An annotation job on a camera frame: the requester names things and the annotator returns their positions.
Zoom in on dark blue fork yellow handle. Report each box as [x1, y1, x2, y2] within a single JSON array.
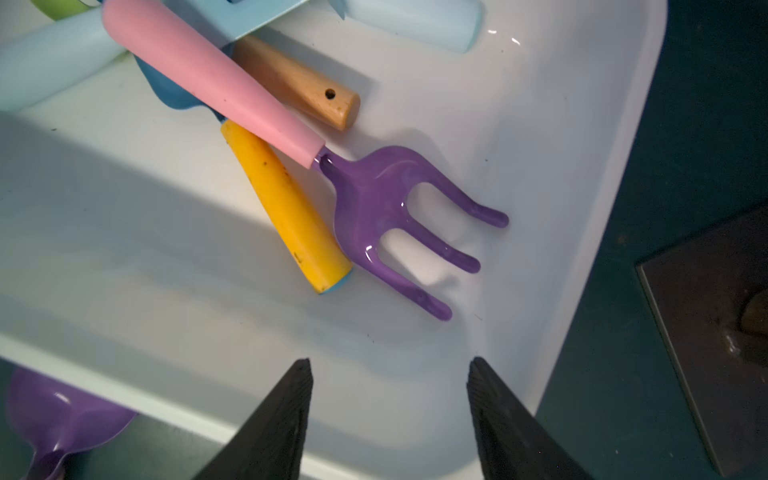
[[135, 57, 353, 295]]

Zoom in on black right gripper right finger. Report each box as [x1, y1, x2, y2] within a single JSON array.
[[466, 357, 591, 479]]

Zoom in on purple fork pink handle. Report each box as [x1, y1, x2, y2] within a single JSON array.
[[5, 367, 136, 479], [102, 0, 509, 321]]

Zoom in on wooden handle tool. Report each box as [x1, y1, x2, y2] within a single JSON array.
[[232, 36, 361, 131]]

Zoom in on light blue hand rake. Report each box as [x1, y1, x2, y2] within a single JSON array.
[[1, 0, 303, 112]]

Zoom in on white plastic storage box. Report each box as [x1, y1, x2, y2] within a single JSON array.
[[1, 1, 667, 479]]

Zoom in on dark tree base plate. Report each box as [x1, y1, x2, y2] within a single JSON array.
[[636, 205, 767, 478]]

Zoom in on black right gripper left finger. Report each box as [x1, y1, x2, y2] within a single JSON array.
[[195, 359, 313, 480]]

